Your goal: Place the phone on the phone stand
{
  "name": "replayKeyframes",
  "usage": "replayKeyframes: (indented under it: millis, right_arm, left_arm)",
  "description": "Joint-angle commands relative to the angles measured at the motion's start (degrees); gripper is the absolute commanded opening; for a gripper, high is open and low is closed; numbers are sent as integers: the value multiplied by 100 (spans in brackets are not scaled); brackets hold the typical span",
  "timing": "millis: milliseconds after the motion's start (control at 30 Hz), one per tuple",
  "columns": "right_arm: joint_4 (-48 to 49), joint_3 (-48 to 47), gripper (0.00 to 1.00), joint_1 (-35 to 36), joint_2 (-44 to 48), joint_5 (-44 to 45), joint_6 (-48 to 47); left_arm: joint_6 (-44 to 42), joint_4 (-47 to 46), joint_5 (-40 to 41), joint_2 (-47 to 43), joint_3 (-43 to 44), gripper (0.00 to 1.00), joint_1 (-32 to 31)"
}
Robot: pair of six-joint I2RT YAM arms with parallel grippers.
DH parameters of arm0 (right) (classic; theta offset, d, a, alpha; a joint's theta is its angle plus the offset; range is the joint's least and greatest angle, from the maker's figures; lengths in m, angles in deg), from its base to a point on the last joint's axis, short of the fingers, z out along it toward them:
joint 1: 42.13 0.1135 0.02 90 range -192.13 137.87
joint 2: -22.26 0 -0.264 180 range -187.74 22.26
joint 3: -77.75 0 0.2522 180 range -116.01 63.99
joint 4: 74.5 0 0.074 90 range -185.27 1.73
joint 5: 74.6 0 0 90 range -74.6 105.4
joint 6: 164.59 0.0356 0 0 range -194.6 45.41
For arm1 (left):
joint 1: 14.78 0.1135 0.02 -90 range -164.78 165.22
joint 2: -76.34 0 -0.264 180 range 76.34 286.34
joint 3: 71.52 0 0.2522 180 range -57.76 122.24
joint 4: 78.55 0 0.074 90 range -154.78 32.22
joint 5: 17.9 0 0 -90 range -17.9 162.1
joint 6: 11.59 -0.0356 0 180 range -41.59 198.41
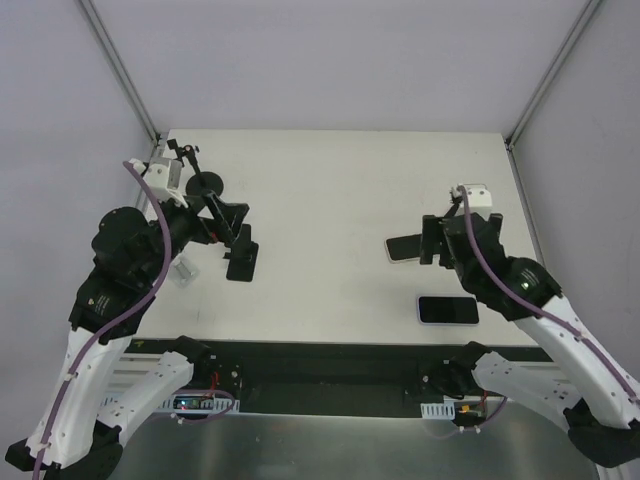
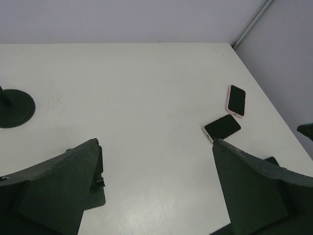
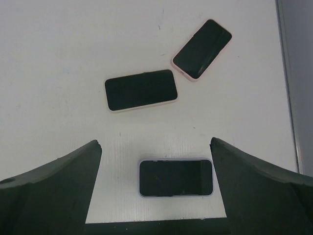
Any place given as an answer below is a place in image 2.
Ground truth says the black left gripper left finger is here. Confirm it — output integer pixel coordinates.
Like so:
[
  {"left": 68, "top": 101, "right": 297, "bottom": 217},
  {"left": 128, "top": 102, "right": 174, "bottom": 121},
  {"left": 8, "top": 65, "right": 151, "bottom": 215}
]
[{"left": 0, "top": 139, "right": 106, "bottom": 235}]

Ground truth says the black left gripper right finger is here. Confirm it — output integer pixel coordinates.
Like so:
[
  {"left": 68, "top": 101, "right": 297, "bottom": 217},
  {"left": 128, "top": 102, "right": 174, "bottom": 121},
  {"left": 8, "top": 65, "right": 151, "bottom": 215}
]
[{"left": 212, "top": 140, "right": 313, "bottom": 235}]

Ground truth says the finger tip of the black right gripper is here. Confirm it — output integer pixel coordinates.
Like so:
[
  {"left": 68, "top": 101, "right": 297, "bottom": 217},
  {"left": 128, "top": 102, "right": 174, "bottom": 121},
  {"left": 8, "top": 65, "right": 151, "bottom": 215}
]
[{"left": 297, "top": 123, "right": 313, "bottom": 141}]

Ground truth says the beige-cased phone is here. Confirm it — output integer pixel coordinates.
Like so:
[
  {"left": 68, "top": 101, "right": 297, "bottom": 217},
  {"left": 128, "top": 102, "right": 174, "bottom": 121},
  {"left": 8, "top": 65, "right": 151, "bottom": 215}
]
[{"left": 201, "top": 114, "right": 241, "bottom": 144}]

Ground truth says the pink-cased phone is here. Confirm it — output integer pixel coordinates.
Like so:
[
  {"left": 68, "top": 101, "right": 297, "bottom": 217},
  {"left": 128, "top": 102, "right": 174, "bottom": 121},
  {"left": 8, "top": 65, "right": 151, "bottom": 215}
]
[{"left": 225, "top": 85, "right": 246, "bottom": 118}]

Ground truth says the black round-base phone stand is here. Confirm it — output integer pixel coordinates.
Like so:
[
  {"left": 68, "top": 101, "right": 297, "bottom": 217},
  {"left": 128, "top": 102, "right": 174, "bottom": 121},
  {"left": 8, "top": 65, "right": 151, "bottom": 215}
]
[{"left": 0, "top": 87, "right": 36, "bottom": 129}]

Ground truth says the aluminium frame post right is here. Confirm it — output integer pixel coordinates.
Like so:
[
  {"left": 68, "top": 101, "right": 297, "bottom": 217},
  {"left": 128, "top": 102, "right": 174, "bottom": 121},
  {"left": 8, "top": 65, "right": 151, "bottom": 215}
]
[{"left": 231, "top": 0, "right": 275, "bottom": 50}]

